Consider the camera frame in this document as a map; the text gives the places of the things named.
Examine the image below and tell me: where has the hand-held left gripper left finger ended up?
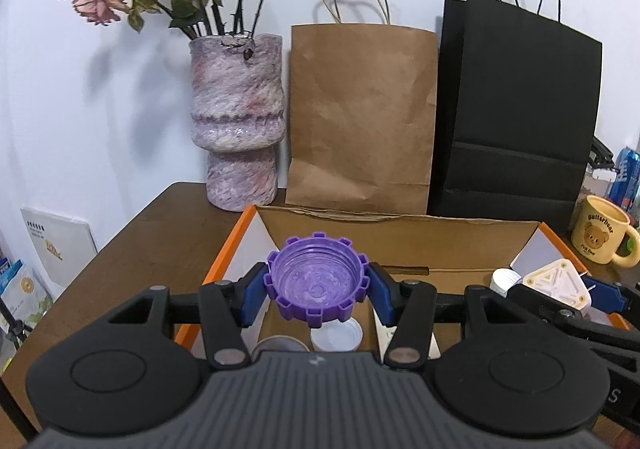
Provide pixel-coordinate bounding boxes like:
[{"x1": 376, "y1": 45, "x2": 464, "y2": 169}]
[{"x1": 107, "y1": 261, "x2": 271, "y2": 371}]

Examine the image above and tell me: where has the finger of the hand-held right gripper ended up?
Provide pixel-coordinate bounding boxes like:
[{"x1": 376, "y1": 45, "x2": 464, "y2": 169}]
[
  {"x1": 506, "y1": 282, "x2": 621, "y2": 345},
  {"x1": 582, "y1": 275, "x2": 640, "y2": 317}
]

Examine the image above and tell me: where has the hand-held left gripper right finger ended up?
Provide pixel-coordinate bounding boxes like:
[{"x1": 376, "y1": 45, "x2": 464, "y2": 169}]
[{"x1": 367, "y1": 263, "x2": 533, "y2": 371}]

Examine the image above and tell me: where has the white plug adapter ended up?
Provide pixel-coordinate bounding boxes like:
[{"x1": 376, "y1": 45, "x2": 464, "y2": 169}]
[{"x1": 520, "y1": 260, "x2": 593, "y2": 312}]

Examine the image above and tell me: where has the small white cap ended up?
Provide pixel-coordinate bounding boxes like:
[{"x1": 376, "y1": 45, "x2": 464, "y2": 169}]
[{"x1": 489, "y1": 268, "x2": 523, "y2": 297}]

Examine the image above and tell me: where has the white remote control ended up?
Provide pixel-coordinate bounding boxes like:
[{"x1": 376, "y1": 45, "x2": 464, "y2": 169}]
[{"x1": 374, "y1": 311, "x2": 442, "y2": 360}]

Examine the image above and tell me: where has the white tape roll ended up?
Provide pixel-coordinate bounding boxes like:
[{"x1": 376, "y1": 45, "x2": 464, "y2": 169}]
[{"x1": 251, "y1": 335, "x2": 311, "y2": 361}]

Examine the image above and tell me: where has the red cardboard box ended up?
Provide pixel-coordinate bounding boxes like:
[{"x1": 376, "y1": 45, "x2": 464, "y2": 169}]
[{"x1": 174, "y1": 204, "x2": 631, "y2": 365}]

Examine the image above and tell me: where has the purple notched bottle cap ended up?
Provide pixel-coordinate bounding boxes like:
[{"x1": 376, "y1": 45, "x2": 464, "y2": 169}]
[{"x1": 265, "y1": 231, "x2": 372, "y2": 328}]

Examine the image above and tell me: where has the wide white ribbed cap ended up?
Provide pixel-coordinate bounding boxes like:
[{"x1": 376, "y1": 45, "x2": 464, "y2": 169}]
[{"x1": 310, "y1": 316, "x2": 363, "y2": 354}]

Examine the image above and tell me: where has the yellow bear mug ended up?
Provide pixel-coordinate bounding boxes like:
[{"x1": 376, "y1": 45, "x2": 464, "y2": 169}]
[{"x1": 570, "y1": 195, "x2": 640, "y2": 266}]

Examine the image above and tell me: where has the white jar with grey lid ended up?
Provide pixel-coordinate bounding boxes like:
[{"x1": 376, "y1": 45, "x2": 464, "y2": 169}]
[{"x1": 582, "y1": 166, "x2": 621, "y2": 200}]

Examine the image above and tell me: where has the blue drink can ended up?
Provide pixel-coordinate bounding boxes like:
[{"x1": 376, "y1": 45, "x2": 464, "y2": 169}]
[{"x1": 607, "y1": 146, "x2": 640, "y2": 210}]

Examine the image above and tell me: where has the black paper bag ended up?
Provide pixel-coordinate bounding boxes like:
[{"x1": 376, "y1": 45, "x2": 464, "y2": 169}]
[{"x1": 427, "y1": 0, "x2": 603, "y2": 237}]

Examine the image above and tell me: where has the brown paper bag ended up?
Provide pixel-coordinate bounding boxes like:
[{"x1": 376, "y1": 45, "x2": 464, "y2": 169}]
[{"x1": 285, "y1": 0, "x2": 440, "y2": 216}]

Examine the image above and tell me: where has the purple mottled vase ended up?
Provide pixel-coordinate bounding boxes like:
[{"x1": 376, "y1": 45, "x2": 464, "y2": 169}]
[{"x1": 188, "y1": 32, "x2": 287, "y2": 213}]

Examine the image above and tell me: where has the white and green bag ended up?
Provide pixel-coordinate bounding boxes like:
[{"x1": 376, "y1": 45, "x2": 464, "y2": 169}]
[{"x1": 0, "y1": 266, "x2": 55, "y2": 330}]

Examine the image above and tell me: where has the black light stand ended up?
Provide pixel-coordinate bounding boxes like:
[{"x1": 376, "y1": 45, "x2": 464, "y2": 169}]
[{"x1": 0, "y1": 311, "x2": 31, "y2": 372}]

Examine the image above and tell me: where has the blue and white bag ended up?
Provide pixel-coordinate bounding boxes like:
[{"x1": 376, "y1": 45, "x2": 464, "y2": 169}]
[{"x1": 0, "y1": 259, "x2": 23, "y2": 300}]

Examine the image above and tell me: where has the white wall panel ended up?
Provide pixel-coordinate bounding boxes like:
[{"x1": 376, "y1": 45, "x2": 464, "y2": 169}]
[{"x1": 20, "y1": 206, "x2": 98, "y2": 287}]

